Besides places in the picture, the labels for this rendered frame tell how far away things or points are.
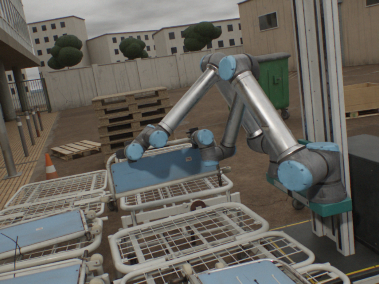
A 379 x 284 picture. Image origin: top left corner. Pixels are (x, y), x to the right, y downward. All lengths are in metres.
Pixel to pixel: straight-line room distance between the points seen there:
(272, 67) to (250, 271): 6.58
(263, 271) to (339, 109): 0.89
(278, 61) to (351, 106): 1.70
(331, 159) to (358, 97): 5.99
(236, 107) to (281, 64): 6.16
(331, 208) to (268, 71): 6.15
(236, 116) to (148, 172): 0.70
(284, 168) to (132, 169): 1.06
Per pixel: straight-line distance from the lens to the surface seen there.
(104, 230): 3.87
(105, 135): 6.12
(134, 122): 6.16
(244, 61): 1.92
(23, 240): 2.59
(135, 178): 2.44
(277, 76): 8.07
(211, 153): 2.17
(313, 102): 2.25
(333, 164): 1.88
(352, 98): 7.79
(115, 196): 2.46
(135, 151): 2.06
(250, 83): 1.84
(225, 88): 2.26
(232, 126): 2.16
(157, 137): 1.94
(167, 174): 2.48
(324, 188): 1.91
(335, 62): 2.01
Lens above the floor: 1.44
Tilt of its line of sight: 11 degrees down
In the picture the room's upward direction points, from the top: 9 degrees counter-clockwise
